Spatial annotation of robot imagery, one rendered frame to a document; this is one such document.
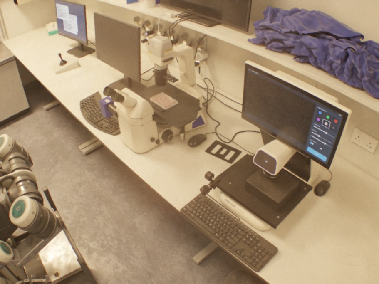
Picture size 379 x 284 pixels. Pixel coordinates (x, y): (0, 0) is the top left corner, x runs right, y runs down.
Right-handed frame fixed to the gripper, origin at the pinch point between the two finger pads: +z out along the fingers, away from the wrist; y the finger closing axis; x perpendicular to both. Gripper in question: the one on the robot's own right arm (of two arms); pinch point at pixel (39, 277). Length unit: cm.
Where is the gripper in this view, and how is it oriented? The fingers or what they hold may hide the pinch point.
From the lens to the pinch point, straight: 150.8
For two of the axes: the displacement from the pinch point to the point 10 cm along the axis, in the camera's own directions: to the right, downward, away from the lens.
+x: 5.3, 4.8, -7.0
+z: 4.3, -8.6, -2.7
